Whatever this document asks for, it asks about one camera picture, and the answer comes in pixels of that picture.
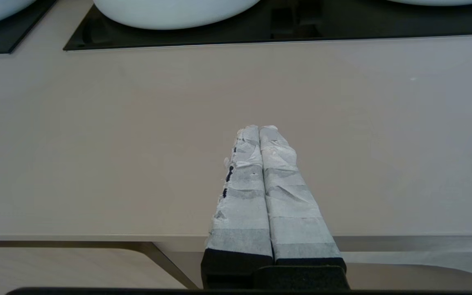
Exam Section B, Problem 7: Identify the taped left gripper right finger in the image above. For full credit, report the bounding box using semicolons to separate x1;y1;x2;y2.
259;125;347;269

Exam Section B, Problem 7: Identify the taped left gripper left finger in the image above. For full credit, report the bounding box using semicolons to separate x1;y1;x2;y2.
201;125;274;287

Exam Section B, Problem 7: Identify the small round white pot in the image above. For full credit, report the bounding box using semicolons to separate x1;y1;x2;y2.
388;0;472;7

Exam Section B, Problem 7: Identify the black glass cooktop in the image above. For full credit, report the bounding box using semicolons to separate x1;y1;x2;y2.
63;0;472;52
0;0;58;55

